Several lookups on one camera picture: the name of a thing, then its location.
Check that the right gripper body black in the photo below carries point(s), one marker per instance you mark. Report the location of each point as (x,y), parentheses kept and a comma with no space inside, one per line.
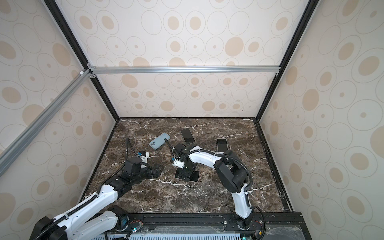
(189,167)

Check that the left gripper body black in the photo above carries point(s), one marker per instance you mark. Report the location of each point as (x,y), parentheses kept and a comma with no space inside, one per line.
(143,174)

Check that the black phone purple edge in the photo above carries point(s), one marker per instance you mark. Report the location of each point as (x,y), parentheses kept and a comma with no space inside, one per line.
(195,176)

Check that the light blue case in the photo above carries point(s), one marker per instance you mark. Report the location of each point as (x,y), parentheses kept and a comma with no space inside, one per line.
(222,145)
(159,141)

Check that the black phone grey edge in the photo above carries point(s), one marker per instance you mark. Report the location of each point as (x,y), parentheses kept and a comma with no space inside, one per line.
(187,135)

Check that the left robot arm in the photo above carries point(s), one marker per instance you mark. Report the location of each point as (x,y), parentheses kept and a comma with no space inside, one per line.
(87,210)

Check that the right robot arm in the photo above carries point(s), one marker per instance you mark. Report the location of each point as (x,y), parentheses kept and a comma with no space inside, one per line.
(233,175)

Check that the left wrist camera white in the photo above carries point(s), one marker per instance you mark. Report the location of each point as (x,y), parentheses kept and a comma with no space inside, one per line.
(144,156)

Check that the black base frame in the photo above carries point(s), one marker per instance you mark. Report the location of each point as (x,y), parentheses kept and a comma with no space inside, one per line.
(116,223)

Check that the horizontal aluminium rail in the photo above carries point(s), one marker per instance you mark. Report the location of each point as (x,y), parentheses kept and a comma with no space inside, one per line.
(184,70)

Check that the left slanted aluminium rail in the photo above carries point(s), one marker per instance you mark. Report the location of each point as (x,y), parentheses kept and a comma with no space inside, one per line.
(28,135)

